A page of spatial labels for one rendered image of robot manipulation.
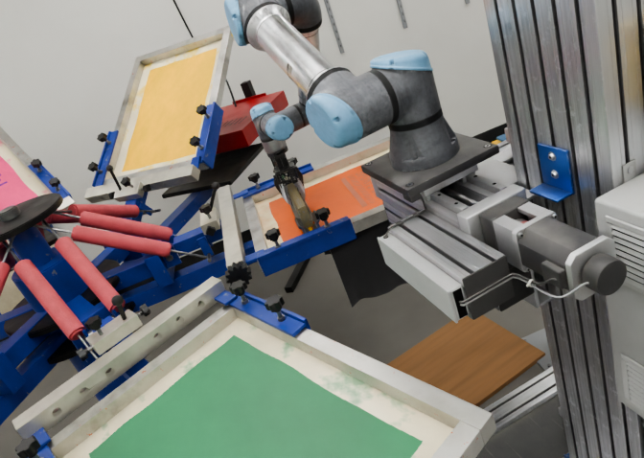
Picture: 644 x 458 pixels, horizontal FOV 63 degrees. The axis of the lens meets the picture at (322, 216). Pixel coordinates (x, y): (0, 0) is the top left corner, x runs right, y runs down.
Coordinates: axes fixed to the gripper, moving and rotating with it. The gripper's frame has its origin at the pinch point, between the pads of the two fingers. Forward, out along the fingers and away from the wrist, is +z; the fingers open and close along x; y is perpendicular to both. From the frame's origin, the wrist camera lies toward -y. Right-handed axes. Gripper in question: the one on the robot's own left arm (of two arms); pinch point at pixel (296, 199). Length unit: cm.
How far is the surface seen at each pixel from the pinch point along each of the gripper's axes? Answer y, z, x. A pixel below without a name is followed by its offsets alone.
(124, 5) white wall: -200, -80, -48
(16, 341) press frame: 22, -1, -94
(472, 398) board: 22, 99, 35
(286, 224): 4.7, 5.3, -6.6
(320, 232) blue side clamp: 30.7, -0.2, 2.0
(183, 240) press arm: 3.1, -3.2, -40.3
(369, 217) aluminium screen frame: 29.6, 1.9, 17.6
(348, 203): 8.4, 5.2, 15.7
